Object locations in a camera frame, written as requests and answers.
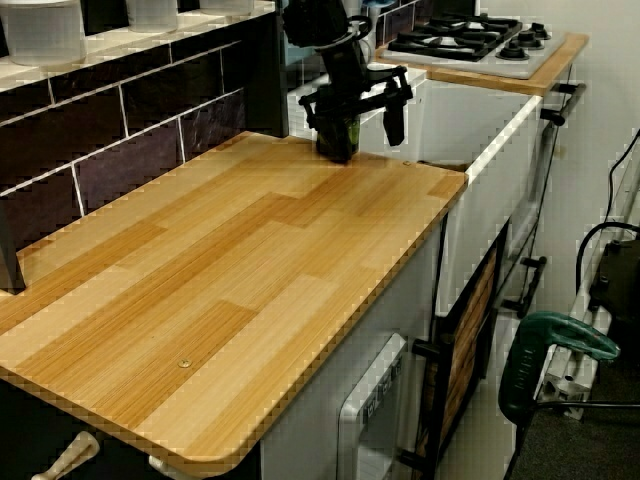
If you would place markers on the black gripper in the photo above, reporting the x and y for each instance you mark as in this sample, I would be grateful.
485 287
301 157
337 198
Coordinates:
350 85

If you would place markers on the green can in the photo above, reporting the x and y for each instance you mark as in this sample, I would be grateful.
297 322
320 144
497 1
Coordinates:
355 136

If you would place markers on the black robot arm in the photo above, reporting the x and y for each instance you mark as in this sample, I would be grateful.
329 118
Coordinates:
317 22

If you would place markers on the blue object behind faucet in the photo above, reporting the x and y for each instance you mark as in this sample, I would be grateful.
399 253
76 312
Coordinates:
377 3

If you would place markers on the white stove with black grates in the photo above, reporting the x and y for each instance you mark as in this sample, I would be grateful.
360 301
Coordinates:
465 40

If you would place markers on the wooden stove counter board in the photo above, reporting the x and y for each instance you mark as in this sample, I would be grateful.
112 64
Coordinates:
550 75

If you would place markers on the medium clear plastic jar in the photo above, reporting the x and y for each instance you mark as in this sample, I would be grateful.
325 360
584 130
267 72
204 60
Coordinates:
152 17

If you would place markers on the white dishwasher front panel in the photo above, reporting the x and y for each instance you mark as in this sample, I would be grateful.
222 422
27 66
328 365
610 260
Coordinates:
370 410

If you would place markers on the green power tool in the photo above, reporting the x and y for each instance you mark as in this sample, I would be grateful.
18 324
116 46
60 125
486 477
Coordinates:
545 345

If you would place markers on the black box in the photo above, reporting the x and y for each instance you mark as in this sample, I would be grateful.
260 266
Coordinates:
617 280

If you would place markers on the large clear plastic jar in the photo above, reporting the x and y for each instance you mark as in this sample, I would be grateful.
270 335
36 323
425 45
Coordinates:
42 32

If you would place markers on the white wooden knob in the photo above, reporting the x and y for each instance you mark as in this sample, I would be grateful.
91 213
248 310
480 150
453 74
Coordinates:
70 450
162 467

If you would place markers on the wooden door with black frame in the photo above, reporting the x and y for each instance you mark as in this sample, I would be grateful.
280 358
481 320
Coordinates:
470 340

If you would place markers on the aluminium extrusion rail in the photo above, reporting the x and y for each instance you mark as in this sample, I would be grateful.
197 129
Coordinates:
565 385

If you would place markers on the dark grey post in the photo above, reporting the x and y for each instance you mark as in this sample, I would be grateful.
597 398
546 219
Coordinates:
11 250

